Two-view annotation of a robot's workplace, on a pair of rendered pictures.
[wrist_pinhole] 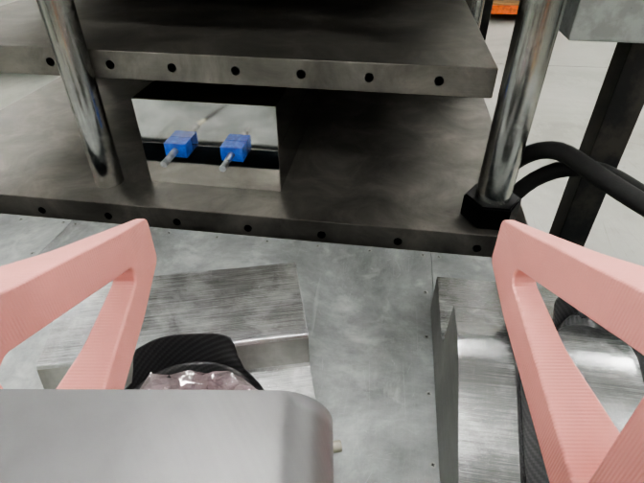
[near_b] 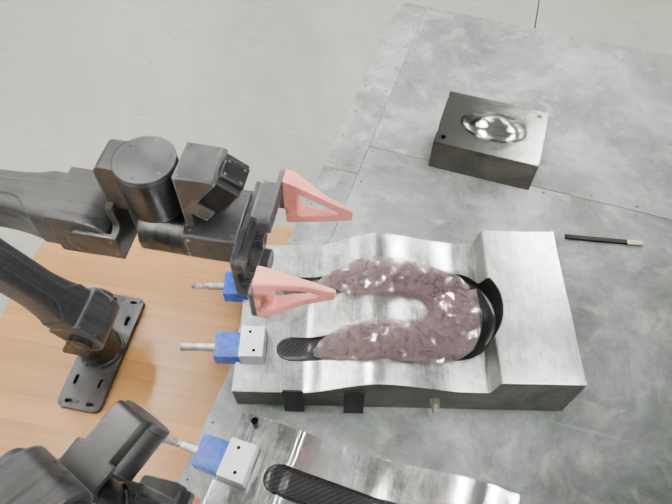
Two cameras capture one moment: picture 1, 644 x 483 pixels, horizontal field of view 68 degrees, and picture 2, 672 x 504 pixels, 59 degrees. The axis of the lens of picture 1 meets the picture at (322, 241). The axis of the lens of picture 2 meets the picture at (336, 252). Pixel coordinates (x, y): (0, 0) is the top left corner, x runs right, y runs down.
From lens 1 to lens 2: 54 cm
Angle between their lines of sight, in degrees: 65
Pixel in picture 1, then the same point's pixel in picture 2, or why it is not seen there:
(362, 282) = (624, 484)
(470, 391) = (442, 479)
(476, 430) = (417, 479)
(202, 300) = (537, 314)
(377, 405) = (477, 459)
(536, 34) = not seen: outside the picture
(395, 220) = not seen: outside the picture
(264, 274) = (569, 358)
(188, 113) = not seen: outside the picture
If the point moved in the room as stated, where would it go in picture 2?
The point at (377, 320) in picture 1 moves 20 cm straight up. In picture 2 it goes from (569, 484) to (627, 446)
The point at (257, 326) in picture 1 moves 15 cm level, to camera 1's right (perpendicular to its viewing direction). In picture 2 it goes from (511, 349) to (508, 455)
